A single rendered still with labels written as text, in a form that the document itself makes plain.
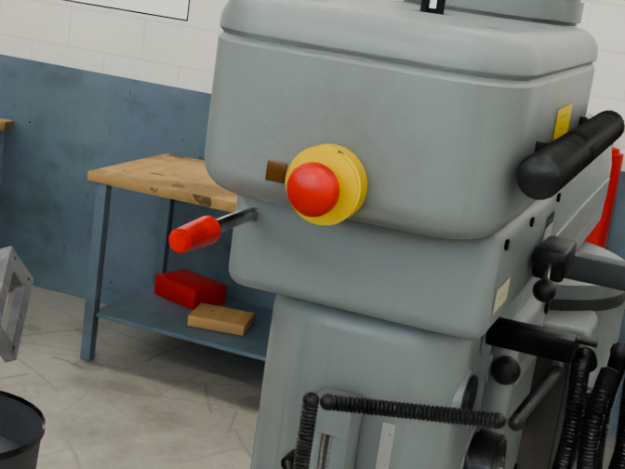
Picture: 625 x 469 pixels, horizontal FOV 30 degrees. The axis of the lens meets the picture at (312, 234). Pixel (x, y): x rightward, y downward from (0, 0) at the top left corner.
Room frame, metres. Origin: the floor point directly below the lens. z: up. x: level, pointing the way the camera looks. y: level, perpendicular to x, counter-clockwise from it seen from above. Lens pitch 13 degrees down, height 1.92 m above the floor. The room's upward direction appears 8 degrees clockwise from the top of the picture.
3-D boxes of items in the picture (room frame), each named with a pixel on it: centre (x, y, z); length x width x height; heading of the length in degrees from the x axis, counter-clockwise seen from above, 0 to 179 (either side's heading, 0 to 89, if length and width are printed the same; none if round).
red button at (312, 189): (0.84, 0.00, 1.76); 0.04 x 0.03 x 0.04; 71
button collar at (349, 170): (0.86, 0.00, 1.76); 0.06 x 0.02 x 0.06; 71
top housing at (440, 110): (1.10, -0.08, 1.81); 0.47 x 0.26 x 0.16; 161
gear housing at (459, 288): (1.12, -0.09, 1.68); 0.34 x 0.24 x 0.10; 161
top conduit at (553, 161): (1.07, -0.23, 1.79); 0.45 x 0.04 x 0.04; 161
